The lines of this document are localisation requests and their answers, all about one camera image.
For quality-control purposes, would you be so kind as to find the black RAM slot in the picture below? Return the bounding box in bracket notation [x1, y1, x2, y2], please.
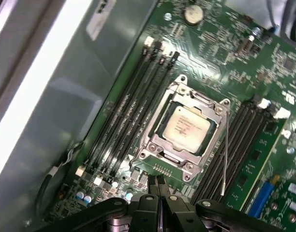
[97, 42, 163, 174]
[108, 54, 169, 176]
[200, 99, 266, 205]
[120, 50, 180, 170]
[86, 36, 155, 170]
[217, 106, 278, 210]
[208, 102, 272, 207]
[192, 95, 260, 201]

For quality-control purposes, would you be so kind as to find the grey sleeved wire bundle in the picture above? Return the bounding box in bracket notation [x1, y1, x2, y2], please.
[265, 0, 296, 45]

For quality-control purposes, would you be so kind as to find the blue expansion slot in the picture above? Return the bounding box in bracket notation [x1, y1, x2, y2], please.
[247, 180, 272, 219]

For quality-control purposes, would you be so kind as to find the black looped cable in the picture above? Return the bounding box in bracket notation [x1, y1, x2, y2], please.
[35, 141, 87, 219]

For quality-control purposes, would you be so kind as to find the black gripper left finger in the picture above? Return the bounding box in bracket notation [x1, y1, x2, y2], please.
[38, 174, 161, 232]

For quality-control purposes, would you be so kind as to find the green motherboard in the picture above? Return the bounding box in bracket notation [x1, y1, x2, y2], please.
[35, 0, 296, 232]

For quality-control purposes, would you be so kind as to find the grey PC case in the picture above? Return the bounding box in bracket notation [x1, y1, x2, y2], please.
[0, 0, 161, 232]

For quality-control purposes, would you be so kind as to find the thin wire locking lever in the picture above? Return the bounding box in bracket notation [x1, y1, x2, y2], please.
[220, 111, 231, 196]

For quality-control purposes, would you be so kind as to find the CPU socket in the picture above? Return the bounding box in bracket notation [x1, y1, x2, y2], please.
[130, 74, 232, 182]

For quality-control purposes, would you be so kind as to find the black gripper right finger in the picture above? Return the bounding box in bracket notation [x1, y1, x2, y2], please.
[158, 175, 284, 232]

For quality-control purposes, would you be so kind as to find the round coin battery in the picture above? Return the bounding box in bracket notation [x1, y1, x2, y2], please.
[185, 4, 204, 25]

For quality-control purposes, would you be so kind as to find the silver CPU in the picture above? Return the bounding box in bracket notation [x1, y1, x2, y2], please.
[154, 101, 217, 155]

